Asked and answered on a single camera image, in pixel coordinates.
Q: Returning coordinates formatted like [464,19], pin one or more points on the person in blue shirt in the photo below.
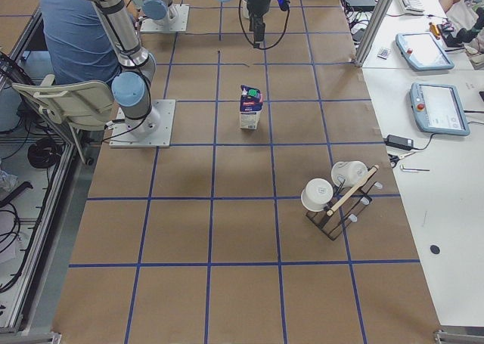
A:
[79,48]

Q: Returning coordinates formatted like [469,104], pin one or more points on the beige plastic chair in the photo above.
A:
[83,106]

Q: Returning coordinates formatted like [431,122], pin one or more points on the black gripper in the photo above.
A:
[256,4]

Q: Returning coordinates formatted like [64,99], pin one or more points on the white cup rear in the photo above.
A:
[348,173]

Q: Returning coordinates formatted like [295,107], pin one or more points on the white blue milk carton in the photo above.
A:
[250,107]

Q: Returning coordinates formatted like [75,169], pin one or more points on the silver allen key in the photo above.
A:
[408,169]

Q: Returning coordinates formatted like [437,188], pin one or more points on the black wire cup rack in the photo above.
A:
[332,227]

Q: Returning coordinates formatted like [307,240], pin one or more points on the aluminium frame post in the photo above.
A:
[371,31]

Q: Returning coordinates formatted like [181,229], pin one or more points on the small scissors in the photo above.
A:
[395,158]

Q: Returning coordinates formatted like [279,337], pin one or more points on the teach pendant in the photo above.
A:
[423,52]
[438,109]

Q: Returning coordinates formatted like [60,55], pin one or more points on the white cup front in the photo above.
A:
[316,194]

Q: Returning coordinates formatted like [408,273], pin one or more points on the wooden rack handle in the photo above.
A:
[352,190]

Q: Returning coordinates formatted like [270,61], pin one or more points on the person in patterned shirt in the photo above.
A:
[462,13]

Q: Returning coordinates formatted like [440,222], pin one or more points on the white cup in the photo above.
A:
[348,173]
[316,194]

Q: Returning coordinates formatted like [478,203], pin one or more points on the near teach pendant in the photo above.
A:
[438,109]

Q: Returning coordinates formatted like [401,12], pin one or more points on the black round sticker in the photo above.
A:
[435,249]

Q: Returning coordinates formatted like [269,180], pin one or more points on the far teach pendant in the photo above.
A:
[423,52]

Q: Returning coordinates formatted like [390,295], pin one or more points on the black power adapter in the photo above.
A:
[399,142]

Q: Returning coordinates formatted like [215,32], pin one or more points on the small colourful card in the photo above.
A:
[383,53]

